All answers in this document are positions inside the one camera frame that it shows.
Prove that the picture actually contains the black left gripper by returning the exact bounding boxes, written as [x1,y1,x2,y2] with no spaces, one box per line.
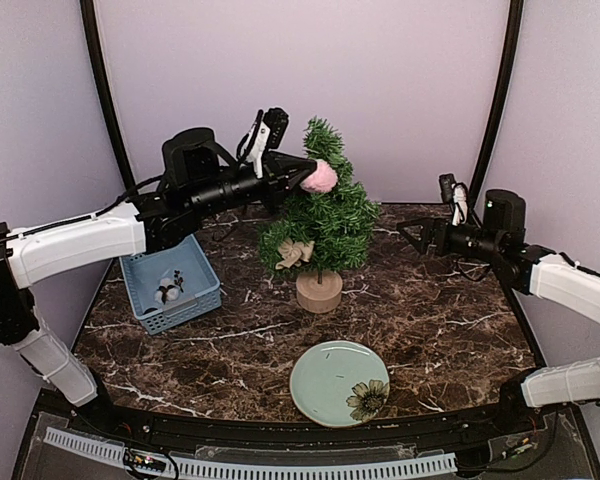
[188,152,318,220]

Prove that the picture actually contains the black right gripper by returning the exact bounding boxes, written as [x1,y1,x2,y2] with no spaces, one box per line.
[397,214,504,264]

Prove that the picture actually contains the pink ornament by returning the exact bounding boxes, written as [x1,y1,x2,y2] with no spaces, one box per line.
[300,159,338,194]

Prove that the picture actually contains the small green christmas tree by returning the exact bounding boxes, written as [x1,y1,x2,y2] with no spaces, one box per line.
[257,117,381,315]

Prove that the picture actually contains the tan wooden ornaments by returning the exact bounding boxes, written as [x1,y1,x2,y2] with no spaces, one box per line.
[275,238,315,270]

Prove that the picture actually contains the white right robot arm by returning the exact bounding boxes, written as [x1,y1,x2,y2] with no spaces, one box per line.
[397,189,600,434]

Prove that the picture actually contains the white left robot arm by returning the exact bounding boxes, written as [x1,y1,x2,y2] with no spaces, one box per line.
[0,126,318,436]

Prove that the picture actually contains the blue plastic basket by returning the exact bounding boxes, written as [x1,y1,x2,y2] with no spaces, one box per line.
[119,235,221,335]

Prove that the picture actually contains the white cotton flower ornament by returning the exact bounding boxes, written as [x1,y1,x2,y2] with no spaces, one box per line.
[154,270,184,305]

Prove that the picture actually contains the green flower plate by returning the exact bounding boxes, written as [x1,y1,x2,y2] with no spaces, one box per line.
[289,340,390,428]

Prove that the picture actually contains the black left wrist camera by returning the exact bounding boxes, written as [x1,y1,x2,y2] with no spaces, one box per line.
[236,107,289,179]

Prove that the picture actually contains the black right frame post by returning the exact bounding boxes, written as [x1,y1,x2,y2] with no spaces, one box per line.
[469,0,524,206]

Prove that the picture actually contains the black frame post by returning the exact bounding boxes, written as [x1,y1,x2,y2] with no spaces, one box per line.
[469,0,524,206]
[79,0,135,188]

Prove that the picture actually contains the white cable duct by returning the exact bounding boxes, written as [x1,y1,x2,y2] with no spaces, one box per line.
[43,427,458,479]

